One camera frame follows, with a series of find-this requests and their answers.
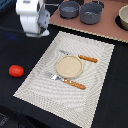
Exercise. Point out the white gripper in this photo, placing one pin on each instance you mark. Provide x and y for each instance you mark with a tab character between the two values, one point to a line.
34	17

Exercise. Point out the grey frying pan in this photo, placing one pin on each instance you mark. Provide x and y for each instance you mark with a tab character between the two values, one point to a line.
68	9

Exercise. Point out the red toy sausage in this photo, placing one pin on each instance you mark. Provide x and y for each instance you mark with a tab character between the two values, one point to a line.
16	71

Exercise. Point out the brown stove board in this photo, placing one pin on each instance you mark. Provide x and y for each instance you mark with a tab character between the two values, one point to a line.
106	27

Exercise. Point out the grey pot with lid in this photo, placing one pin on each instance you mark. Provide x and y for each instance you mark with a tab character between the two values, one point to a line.
90	13

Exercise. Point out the round beige plate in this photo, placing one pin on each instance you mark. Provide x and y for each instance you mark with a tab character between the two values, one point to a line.
69	66

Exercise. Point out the beige bowl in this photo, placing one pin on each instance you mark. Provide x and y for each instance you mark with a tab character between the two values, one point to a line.
123	14

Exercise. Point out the wooden handled fork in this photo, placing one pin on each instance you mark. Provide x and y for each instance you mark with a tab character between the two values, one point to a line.
72	83

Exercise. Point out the wooden handled knife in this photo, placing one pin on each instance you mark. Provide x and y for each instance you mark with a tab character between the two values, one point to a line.
80	56

